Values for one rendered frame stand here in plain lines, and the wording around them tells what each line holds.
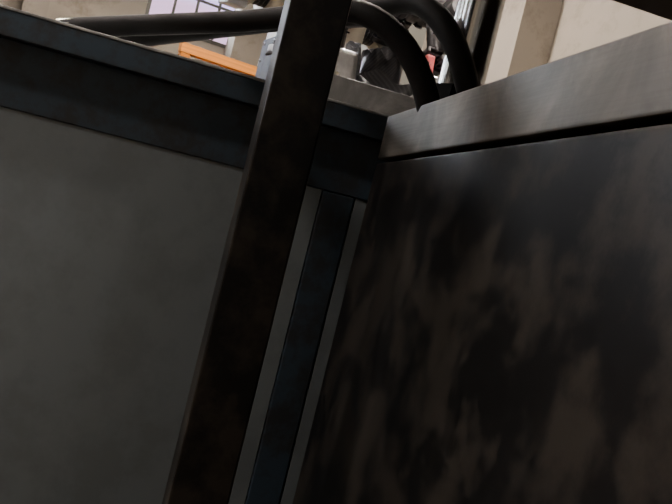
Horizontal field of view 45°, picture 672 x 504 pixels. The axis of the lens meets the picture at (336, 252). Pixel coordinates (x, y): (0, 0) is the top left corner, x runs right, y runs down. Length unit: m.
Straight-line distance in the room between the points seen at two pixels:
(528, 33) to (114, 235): 5.00
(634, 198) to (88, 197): 0.83
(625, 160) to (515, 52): 5.36
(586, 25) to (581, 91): 5.26
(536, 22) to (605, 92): 5.44
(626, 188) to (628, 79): 0.08
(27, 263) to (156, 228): 0.18
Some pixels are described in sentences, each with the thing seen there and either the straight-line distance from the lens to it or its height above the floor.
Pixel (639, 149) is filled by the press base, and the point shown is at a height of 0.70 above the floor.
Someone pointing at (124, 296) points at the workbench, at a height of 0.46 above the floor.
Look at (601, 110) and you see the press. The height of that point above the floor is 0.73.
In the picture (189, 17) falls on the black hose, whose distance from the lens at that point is 1.19.
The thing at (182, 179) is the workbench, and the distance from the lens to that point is 1.18.
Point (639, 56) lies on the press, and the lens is 0.56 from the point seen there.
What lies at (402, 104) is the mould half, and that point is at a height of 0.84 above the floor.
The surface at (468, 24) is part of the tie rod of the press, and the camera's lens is 1.08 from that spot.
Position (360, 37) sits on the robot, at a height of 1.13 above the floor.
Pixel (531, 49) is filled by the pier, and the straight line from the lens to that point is 5.97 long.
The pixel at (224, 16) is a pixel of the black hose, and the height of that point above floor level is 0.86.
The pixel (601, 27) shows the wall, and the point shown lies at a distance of 5.74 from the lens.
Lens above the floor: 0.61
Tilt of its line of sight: 1 degrees down
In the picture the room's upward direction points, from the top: 14 degrees clockwise
